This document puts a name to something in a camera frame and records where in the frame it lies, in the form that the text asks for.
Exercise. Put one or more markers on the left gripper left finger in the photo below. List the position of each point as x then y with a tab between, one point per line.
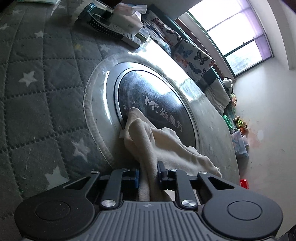
107	191

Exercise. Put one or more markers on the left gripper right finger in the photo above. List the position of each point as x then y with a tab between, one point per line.
190	191

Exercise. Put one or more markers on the cream garment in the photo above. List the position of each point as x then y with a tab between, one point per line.
149	144

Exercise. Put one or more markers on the red plastic stool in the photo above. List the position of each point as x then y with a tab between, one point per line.
244	183

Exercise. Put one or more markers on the clear plastic storage box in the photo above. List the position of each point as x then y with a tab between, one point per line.
240	144

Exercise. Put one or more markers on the green bowl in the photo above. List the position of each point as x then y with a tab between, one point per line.
228	123

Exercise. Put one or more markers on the small plush toys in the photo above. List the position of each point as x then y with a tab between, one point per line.
240	124

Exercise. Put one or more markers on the grey plain cushion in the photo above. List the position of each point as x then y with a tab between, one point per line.
217	95

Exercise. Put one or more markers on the round black induction cooker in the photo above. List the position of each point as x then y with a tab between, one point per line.
129	80

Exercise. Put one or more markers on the panda plush toy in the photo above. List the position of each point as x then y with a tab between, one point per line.
227	82

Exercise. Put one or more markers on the butterfly pillow right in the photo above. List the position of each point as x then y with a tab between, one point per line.
194	61

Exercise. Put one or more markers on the butterfly pillow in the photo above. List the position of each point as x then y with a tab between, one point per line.
159	32
194	61

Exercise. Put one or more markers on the blue sofa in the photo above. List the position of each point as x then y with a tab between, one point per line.
211	74

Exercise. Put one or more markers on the grey quilted star tablecloth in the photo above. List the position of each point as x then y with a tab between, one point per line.
46	62

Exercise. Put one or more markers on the butterfly pillow left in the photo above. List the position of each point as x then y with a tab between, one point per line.
159	32

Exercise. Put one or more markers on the flat white box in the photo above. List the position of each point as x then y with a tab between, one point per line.
131	40

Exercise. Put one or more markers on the white tissue box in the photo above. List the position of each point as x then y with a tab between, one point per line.
129	17

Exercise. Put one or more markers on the window with green frame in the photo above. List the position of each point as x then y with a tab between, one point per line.
233	30

